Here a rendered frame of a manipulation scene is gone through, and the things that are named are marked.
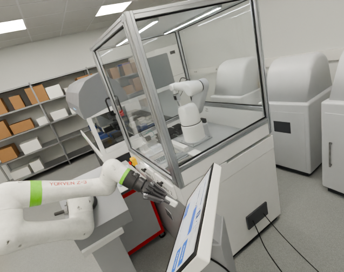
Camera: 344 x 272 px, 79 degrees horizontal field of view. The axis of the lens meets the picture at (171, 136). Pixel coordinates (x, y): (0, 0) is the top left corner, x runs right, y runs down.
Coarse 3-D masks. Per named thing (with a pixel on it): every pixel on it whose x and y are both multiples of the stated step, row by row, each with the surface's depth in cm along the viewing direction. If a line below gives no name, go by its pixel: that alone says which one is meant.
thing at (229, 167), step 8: (272, 136) 176; (256, 144) 169; (264, 144) 172; (272, 144) 178; (240, 152) 164; (248, 152) 164; (256, 152) 169; (264, 152) 174; (232, 160) 157; (240, 160) 161; (248, 160) 166; (224, 168) 154; (232, 168) 158; (240, 168) 163; (200, 176) 145; (224, 176) 155; (192, 184) 141; (176, 192) 146; (184, 192) 139; (192, 192) 142; (184, 200) 140
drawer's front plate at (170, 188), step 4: (156, 176) 166; (160, 176) 161; (156, 180) 171; (160, 180) 160; (164, 180) 154; (164, 184) 156; (168, 184) 148; (164, 188) 160; (168, 188) 151; (172, 188) 145; (172, 192) 147; (172, 196) 151; (176, 196) 148
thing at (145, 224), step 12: (132, 168) 224; (120, 192) 187; (132, 192) 194; (132, 204) 196; (144, 204) 203; (132, 216) 199; (144, 216) 205; (156, 216) 212; (132, 228) 201; (144, 228) 208; (156, 228) 215; (132, 240) 204; (144, 240) 211; (132, 252) 206
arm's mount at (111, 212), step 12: (96, 168) 154; (60, 204) 140; (108, 204) 145; (120, 204) 146; (96, 216) 140; (108, 216) 142; (120, 216) 144; (96, 228) 138; (108, 228) 142; (84, 240) 136; (96, 240) 139
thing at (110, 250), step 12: (120, 228) 145; (108, 240) 141; (120, 240) 150; (84, 252) 134; (96, 252) 143; (108, 252) 147; (120, 252) 152; (108, 264) 149; (120, 264) 154; (132, 264) 159
